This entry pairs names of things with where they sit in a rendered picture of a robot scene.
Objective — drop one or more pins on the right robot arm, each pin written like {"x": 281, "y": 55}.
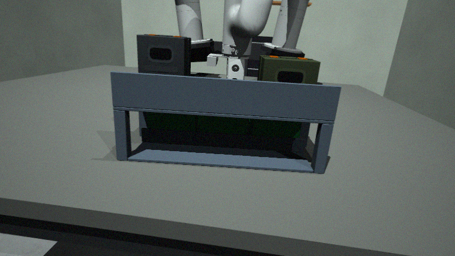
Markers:
{"x": 189, "y": 20}

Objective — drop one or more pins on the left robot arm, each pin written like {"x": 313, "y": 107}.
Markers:
{"x": 245, "y": 19}

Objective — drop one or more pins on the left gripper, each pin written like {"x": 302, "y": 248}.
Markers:
{"x": 235, "y": 67}

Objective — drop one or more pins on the green open bin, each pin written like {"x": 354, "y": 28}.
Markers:
{"x": 173, "y": 121}
{"x": 223, "y": 125}
{"x": 274, "y": 128}

